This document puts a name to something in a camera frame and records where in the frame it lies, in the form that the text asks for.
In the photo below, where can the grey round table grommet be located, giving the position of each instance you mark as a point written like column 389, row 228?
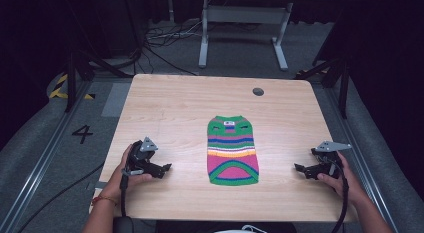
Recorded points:
column 258, row 91

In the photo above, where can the person's left hand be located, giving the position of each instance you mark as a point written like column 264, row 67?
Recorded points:
column 115, row 188

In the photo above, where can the person's right hand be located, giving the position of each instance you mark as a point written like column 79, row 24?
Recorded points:
column 350, row 188

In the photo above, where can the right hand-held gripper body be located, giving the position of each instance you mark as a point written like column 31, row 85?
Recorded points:
column 328, row 164

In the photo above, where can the striped knitted pet sweater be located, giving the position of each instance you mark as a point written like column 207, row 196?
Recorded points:
column 232, row 153

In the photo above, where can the grey metal floor rail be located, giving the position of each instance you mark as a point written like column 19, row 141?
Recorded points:
column 40, row 166
column 363, row 159

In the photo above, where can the white object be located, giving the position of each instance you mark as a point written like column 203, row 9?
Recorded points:
column 248, row 229

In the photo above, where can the white metal desk frame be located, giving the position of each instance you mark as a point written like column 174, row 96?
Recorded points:
column 245, row 14

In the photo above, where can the black metal stand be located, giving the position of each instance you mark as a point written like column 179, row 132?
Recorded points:
column 343, row 89
column 71, row 79

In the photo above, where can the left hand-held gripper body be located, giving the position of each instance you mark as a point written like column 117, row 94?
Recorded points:
column 141, row 158

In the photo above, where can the yellow black hazard tape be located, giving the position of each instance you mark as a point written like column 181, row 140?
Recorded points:
column 56, row 92

